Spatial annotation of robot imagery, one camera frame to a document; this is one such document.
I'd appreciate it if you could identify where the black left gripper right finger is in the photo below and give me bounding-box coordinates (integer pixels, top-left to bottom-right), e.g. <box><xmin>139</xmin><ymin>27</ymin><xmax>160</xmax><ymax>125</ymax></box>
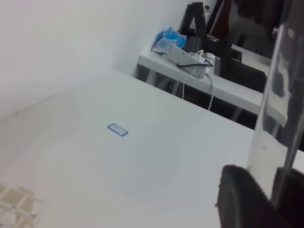
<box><xmin>277</xmin><ymin>169</ymin><xmax>304</xmax><ymax>228</ymax></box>

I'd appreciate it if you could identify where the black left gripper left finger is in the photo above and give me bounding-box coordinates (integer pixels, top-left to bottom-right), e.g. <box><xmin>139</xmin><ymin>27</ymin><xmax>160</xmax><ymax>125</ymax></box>
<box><xmin>217</xmin><ymin>165</ymin><xmax>289</xmax><ymax>228</ymax></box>

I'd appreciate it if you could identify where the clear glass test tube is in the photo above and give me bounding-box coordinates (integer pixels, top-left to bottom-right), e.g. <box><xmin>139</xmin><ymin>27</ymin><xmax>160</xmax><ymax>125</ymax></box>
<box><xmin>247</xmin><ymin>22</ymin><xmax>304</xmax><ymax>208</ymax></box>

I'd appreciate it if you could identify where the white side desk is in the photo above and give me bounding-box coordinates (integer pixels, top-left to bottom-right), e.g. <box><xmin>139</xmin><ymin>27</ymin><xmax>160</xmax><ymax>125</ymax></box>
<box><xmin>137</xmin><ymin>42</ymin><xmax>289</xmax><ymax>128</ymax></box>

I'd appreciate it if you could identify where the black stand on desk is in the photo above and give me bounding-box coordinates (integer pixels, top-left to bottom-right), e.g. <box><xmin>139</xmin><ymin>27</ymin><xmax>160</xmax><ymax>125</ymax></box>
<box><xmin>180</xmin><ymin>2</ymin><xmax>267</xmax><ymax>93</ymax></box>

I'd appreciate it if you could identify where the white plastic test tube rack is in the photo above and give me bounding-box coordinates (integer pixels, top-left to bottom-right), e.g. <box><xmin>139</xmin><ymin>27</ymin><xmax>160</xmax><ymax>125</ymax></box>
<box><xmin>0</xmin><ymin>183</ymin><xmax>45</xmax><ymax>228</ymax></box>

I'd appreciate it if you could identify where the grey power strip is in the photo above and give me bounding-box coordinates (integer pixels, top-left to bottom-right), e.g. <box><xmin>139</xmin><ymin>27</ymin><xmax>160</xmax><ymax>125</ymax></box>
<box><xmin>152</xmin><ymin>45</ymin><xmax>214</xmax><ymax>79</ymax></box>

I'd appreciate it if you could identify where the blue rectangle table marking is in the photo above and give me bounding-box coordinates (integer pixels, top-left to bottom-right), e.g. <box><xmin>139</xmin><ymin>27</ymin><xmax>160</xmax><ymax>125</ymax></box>
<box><xmin>107</xmin><ymin>123</ymin><xmax>128</xmax><ymax>137</ymax></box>

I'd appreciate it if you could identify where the blue plastic bag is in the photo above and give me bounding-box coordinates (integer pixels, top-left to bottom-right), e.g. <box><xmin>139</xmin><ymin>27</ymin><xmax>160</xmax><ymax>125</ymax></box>
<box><xmin>152</xmin><ymin>27</ymin><xmax>187</xmax><ymax>53</ymax></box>

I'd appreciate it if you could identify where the white power cable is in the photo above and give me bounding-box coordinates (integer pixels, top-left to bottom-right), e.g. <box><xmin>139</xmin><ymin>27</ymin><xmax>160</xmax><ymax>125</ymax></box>
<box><xmin>181</xmin><ymin>49</ymin><xmax>214</xmax><ymax>111</ymax></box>

